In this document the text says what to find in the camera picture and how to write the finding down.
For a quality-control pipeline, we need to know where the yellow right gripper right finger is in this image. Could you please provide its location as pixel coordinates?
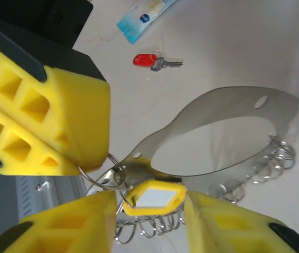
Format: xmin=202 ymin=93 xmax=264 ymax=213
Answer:
xmin=184 ymin=190 xmax=299 ymax=253

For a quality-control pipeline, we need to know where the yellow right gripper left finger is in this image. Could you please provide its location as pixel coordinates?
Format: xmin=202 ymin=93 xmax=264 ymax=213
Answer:
xmin=0 ymin=189 xmax=117 ymax=253

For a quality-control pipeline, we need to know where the key with yellow tag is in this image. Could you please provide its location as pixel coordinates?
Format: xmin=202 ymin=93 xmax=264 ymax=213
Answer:
xmin=86 ymin=168 xmax=187 ymax=217

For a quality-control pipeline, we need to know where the small clear object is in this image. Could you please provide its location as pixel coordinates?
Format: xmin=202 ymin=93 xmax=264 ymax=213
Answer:
xmin=77 ymin=86 xmax=299 ymax=245

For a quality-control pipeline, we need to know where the light blue snack packet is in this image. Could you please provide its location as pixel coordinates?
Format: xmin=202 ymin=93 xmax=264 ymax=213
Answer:
xmin=116 ymin=0 xmax=178 ymax=45

